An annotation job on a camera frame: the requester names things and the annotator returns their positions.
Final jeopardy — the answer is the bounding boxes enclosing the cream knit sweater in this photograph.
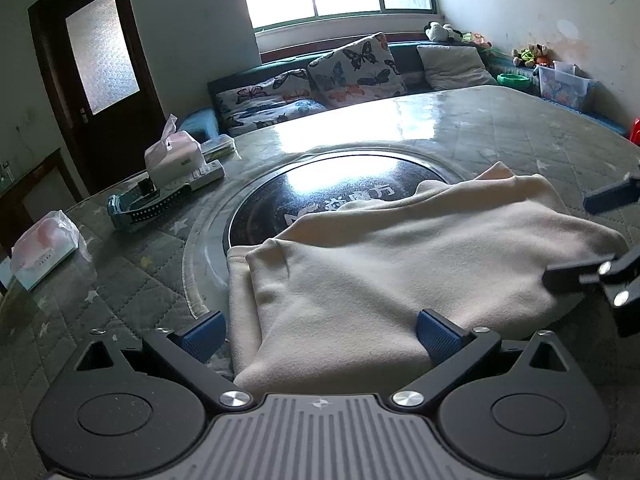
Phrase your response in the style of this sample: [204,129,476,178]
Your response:
[227,164,628,396]

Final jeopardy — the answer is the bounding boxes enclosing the red plastic object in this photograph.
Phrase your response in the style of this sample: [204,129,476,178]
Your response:
[628,117,640,146]

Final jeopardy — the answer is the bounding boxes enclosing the grey quilted star table cover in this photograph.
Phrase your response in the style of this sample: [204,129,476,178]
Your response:
[1,86,639,479]

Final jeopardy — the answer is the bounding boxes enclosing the clear plastic storage box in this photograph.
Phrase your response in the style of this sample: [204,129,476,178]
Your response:
[534,65,598,113]

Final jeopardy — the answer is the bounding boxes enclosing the round black induction cooktop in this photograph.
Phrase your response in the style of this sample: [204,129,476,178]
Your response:
[182,145,469,316]

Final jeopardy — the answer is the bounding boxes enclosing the colourful plush toys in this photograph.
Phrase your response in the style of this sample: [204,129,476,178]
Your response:
[511,44,552,68]

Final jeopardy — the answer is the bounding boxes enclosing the green plastic bowl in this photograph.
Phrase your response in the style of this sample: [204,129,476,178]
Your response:
[496,73,532,93]

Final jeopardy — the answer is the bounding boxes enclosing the white power strip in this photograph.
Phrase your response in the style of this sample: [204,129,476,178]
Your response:
[165,160,224,191]

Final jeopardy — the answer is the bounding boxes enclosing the pink tissue pack in plastic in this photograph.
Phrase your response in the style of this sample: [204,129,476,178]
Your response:
[10,210,91,290]

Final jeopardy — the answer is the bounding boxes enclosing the white pink tissue box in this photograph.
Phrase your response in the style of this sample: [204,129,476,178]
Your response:
[144,114,205,188]

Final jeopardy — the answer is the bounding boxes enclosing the small green booklet stack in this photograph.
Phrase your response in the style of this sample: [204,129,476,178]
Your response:
[201,134,235,162]

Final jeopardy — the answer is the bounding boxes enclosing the grey plain pillow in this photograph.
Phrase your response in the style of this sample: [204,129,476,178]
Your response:
[416,44,497,91]

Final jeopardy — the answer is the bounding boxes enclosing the butterfly pillow lying flat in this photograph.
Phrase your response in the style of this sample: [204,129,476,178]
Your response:
[215,68,326,136]

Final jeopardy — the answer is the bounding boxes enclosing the black white plush toy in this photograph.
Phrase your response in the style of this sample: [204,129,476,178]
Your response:
[424,21,463,42]

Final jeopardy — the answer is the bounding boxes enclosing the blue sofa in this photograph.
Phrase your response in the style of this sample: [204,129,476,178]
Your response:
[177,39,632,143]

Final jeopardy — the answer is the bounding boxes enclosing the dark wooden glass door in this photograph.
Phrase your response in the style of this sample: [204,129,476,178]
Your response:
[28,0,165,194]

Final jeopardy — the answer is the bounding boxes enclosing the butterfly pillow standing upright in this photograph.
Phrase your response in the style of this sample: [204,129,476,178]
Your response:
[307,32,408,108]

